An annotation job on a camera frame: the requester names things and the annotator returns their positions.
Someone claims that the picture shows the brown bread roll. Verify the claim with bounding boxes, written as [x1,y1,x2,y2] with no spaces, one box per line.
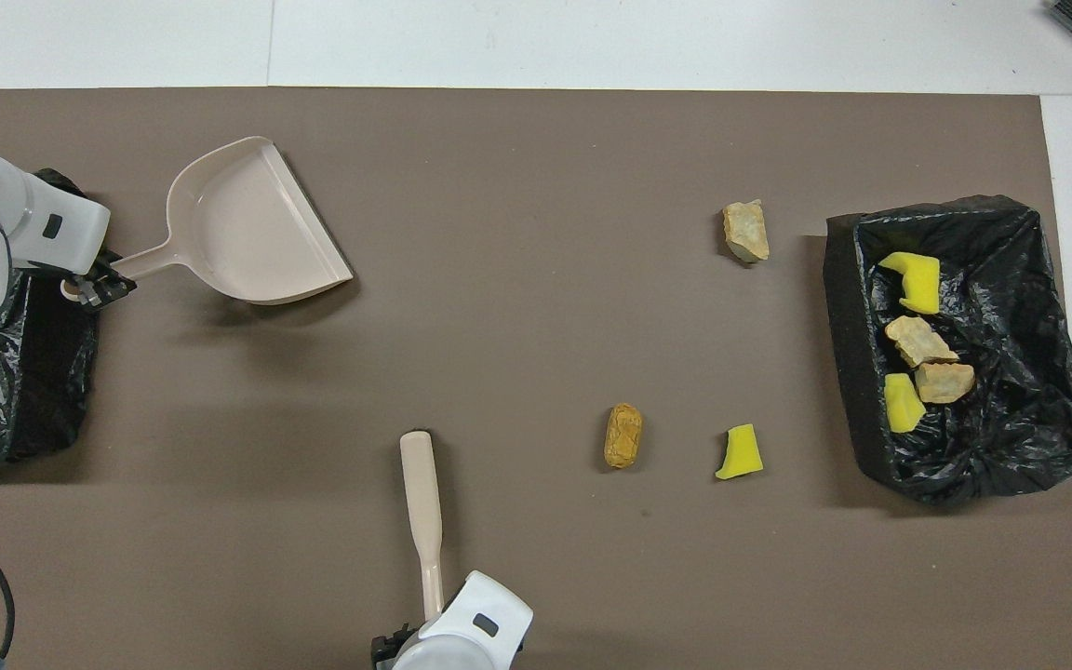
[603,402,644,471]

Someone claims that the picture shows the pale sponge scrap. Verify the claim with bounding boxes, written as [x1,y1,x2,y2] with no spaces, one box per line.
[915,361,976,405]

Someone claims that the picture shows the yellow sponge wedge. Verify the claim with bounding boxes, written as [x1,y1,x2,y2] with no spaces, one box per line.
[883,372,928,434]

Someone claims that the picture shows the small yellow green-backed sponge chunk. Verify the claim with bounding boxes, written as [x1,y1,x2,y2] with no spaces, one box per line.
[715,423,765,481]

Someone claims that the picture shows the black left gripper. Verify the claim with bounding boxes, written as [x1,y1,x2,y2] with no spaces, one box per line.
[80,242,139,314]

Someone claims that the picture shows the beige plastic dustpan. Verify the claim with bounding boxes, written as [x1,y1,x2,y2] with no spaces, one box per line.
[60,136,355,306]

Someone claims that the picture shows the black bag lined bin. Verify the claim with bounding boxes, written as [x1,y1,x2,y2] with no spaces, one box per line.
[823,194,1072,506]
[0,167,101,463]

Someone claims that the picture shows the pale yellow rock-like chunk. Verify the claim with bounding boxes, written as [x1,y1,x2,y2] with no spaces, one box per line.
[722,199,771,264]

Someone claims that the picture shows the striped yellow orange sponge scrap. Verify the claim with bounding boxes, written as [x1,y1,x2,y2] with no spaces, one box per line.
[885,315,960,369]

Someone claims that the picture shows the rectangular yellow green sponge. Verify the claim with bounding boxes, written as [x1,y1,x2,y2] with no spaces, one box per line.
[877,251,942,315]

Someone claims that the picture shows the brown paper mat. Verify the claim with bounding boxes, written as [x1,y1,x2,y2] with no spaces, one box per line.
[0,87,1072,670]

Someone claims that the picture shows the beige brush black bristles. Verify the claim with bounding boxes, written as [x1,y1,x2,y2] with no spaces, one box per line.
[399,430,449,624]

